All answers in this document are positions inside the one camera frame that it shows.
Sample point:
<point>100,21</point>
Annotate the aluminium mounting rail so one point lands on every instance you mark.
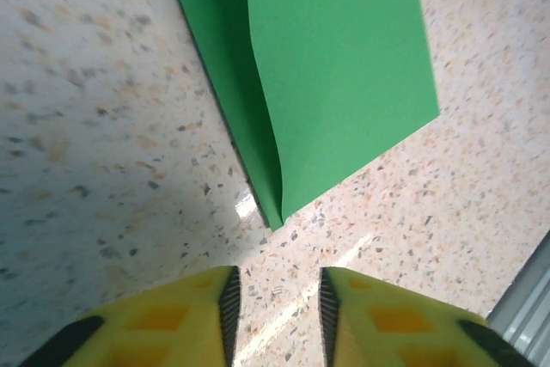
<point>528,298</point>

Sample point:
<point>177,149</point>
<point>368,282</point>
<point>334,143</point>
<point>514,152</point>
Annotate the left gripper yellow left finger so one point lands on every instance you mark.
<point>163,324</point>

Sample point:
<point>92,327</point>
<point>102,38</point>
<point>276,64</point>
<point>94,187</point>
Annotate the green square paper sheet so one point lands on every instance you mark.
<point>335,62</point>

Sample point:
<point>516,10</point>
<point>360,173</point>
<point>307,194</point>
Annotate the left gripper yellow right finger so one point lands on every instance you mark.
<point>395,324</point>

